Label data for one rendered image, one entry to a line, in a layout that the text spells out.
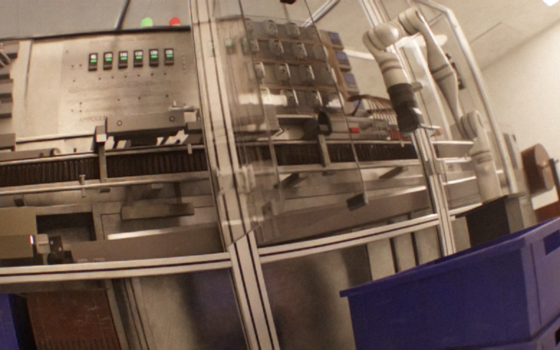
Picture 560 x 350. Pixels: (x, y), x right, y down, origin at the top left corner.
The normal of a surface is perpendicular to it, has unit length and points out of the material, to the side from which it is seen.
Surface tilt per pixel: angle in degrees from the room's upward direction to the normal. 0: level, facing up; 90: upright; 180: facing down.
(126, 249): 90
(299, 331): 90
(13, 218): 79
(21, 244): 90
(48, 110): 90
